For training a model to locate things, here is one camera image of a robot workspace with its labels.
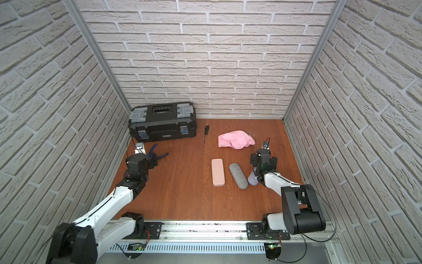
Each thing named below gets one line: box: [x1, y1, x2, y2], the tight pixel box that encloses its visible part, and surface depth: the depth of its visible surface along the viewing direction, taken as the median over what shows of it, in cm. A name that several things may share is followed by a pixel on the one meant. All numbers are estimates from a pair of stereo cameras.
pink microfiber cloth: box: [217, 129, 256, 150], surface depth 105 cm
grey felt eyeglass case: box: [229, 162, 249, 190], surface depth 90 cm
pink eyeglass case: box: [211, 158, 226, 187], surface depth 92 cm
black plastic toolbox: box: [128, 101, 197, 143], surface depth 99 cm
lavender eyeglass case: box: [247, 170, 259, 186], surface depth 89 cm
